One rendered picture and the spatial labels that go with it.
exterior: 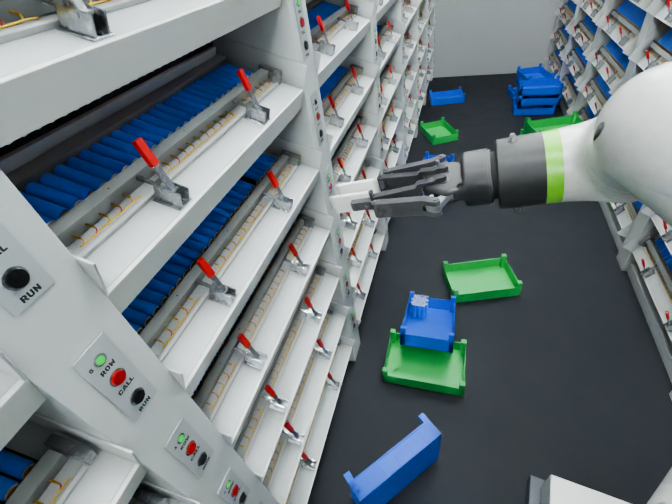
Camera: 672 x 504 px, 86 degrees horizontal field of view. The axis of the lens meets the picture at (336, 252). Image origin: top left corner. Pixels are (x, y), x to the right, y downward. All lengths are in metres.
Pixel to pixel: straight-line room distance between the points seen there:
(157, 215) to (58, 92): 0.17
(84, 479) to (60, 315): 0.22
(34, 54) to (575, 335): 1.76
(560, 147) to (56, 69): 0.51
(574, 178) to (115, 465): 0.64
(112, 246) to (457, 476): 1.22
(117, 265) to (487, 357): 1.41
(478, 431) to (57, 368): 1.29
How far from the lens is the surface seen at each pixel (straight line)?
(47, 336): 0.42
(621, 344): 1.83
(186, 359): 0.60
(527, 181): 0.50
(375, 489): 1.19
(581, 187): 0.52
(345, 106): 1.29
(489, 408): 1.52
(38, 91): 0.41
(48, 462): 0.56
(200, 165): 0.60
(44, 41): 0.46
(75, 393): 0.45
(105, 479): 0.56
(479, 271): 1.93
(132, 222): 0.51
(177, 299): 0.63
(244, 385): 0.77
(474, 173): 0.51
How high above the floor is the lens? 1.34
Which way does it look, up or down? 41 degrees down
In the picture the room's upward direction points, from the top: 10 degrees counter-clockwise
